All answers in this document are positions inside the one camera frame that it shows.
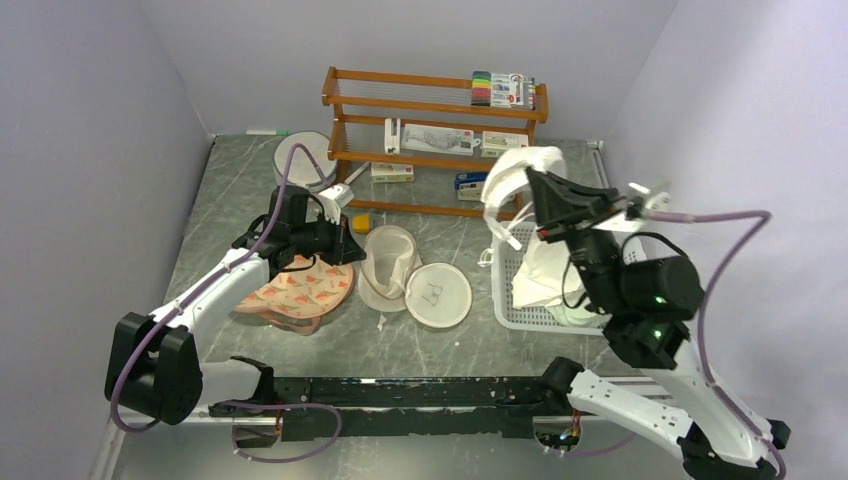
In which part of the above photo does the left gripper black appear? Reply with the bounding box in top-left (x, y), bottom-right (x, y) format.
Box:
top-left (291, 211), bottom-right (367, 267)

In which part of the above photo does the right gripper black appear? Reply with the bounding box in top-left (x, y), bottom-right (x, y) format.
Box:
top-left (525, 164), bottom-right (626, 313)

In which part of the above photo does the beige mesh laundry bag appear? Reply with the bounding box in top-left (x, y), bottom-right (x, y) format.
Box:
top-left (357, 225), bottom-right (473, 329)

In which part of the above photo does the white satin bra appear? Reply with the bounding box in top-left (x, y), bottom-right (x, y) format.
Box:
top-left (480, 146), bottom-right (588, 309)

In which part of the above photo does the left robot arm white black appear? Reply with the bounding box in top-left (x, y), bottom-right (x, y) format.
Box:
top-left (104, 184), bottom-right (366, 433)

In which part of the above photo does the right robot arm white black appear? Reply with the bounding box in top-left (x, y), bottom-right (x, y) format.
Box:
top-left (525, 168), bottom-right (791, 479)

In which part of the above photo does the pink floral bra bag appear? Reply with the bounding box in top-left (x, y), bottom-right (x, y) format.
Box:
top-left (234, 256), bottom-right (355, 336)

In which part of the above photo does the white mesh laundry bag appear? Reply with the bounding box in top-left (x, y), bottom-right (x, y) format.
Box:
top-left (272, 131), bottom-right (338, 193)

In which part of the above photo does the yellow grey eraser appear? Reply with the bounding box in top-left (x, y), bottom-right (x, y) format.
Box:
top-left (350, 214), bottom-right (374, 235)

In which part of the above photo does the white plastic basket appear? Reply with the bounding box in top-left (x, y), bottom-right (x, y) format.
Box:
top-left (490, 221), bottom-right (606, 336)

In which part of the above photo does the green white box lower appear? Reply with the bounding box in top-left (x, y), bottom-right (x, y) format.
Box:
top-left (370, 162), bottom-right (415, 184)

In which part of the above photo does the green white box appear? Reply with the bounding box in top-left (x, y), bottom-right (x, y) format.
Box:
top-left (480, 131), bottom-right (530, 158)
top-left (370, 162), bottom-right (415, 184)

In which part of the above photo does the green white box upper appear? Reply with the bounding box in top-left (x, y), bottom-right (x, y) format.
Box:
top-left (480, 131), bottom-right (530, 158)

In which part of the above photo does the white pink marker pen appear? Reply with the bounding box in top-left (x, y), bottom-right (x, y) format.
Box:
top-left (345, 163), bottom-right (369, 184)

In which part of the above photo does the beige stapler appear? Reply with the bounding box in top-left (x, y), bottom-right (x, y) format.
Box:
top-left (457, 187), bottom-right (482, 202)

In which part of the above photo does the blue stapler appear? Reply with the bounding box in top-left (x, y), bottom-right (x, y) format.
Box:
top-left (454, 171), bottom-right (488, 191)

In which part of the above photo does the clear packaged item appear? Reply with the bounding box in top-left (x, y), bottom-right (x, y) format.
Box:
top-left (401, 124), bottom-right (481, 156)

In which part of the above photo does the orange wooden shelf rack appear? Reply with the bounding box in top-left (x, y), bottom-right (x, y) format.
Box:
top-left (321, 67), bottom-right (550, 181)

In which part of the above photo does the marker pen set pack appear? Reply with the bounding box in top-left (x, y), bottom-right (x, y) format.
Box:
top-left (470, 70), bottom-right (537, 110)

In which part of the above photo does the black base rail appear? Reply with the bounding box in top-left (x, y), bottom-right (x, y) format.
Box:
top-left (183, 376), bottom-right (571, 442)

